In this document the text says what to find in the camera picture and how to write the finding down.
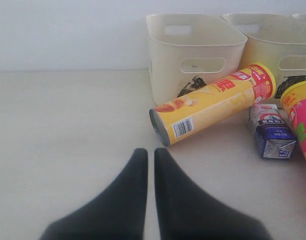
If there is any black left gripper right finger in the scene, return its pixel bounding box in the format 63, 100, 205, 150
154, 147, 251, 240

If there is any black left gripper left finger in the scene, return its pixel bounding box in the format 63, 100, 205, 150
40, 148, 148, 240

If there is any blue white milk carton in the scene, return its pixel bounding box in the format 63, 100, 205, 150
248, 104, 296, 160

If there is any yellow chips can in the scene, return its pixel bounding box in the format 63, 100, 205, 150
149, 62, 276, 147

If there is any pink chips can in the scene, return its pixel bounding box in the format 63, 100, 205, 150
280, 81, 306, 160

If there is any cream bin with triangle mark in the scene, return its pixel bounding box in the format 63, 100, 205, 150
146, 13, 247, 105

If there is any cream bin with square mark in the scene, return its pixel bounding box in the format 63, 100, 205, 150
223, 13, 306, 104

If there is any cream bin with circle mark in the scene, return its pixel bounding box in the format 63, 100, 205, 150
292, 13, 306, 23

